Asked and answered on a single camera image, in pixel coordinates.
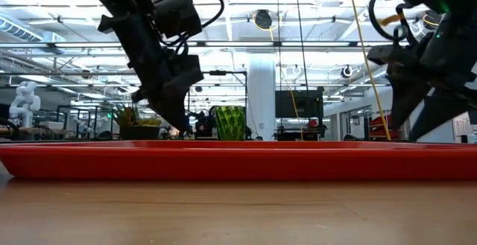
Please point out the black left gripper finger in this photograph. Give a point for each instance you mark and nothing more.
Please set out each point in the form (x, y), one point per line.
(184, 85)
(160, 103)

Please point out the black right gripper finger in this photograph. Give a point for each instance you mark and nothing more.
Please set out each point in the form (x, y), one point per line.
(402, 96)
(436, 114)

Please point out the green faceted cup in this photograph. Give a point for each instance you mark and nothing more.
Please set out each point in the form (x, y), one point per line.
(231, 122)

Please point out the red plastic tray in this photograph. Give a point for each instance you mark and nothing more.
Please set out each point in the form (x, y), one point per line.
(238, 161)

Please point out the potted plant black pot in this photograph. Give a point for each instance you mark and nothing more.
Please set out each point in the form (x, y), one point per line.
(139, 132)

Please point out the red bin rack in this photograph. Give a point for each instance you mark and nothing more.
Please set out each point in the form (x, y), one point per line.
(378, 124)

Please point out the white building column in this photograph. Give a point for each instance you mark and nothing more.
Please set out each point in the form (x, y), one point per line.
(261, 88)

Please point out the black background monitor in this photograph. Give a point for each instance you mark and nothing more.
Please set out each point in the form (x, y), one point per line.
(298, 105)

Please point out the white robot figure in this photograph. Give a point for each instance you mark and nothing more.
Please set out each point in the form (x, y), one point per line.
(25, 100)

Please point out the black background frame rig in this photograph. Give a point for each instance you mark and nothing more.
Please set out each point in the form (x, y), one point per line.
(218, 72)

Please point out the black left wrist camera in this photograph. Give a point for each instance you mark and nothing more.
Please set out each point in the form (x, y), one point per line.
(177, 12)

